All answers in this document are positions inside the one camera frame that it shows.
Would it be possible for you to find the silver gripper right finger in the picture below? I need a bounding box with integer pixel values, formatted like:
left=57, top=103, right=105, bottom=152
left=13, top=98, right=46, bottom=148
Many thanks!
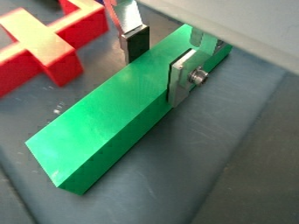
left=166, top=28, right=225, bottom=108

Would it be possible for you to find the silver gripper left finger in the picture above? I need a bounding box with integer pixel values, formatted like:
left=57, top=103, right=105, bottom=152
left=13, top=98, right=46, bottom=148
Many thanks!
left=104, top=0, right=149, bottom=64

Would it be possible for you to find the green bar block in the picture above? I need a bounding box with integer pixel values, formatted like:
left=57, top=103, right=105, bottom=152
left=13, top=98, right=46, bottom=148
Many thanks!
left=25, top=24, right=230, bottom=195

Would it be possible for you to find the red branched block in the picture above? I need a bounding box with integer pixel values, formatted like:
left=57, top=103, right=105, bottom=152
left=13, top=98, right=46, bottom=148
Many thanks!
left=0, top=0, right=108, bottom=97

